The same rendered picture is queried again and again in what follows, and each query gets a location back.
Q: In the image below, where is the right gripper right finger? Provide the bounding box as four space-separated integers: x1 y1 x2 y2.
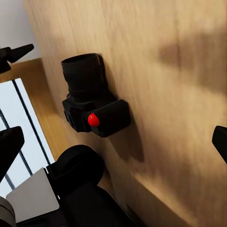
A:
212 126 227 164

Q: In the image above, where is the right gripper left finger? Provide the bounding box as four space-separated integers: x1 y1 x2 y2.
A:
0 126 25 183

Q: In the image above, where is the digital camera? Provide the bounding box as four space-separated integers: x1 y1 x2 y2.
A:
61 53 130 138

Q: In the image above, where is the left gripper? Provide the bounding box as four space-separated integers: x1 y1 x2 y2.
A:
0 44 34 73

